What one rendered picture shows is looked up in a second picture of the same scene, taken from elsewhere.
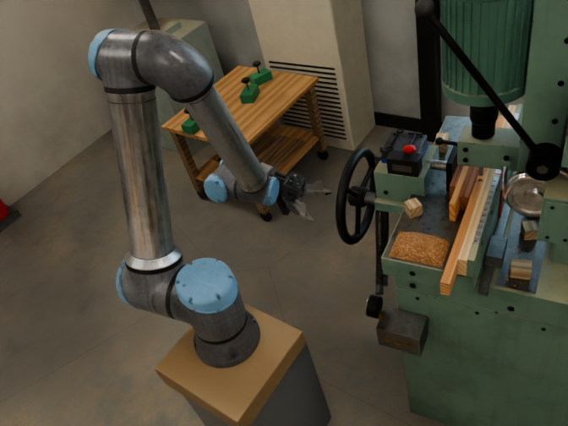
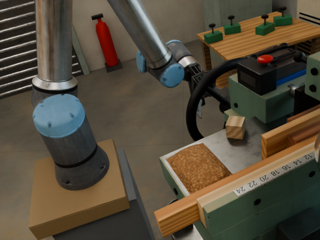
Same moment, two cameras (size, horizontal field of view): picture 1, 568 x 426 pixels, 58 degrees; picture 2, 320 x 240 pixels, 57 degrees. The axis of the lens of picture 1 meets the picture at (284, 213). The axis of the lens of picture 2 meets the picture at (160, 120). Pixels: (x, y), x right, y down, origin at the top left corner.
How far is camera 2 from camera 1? 0.83 m
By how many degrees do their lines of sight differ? 30
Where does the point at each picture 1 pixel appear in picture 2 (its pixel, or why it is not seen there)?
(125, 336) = not seen: hidden behind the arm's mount
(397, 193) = (244, 110)
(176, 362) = (46, 165)
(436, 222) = (245, 154)
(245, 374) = (65, 200)
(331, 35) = not seen: outside the picture
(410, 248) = (183, 161)
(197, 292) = (42, 114)
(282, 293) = not seen: hidden behind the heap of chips
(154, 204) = (47, 36)
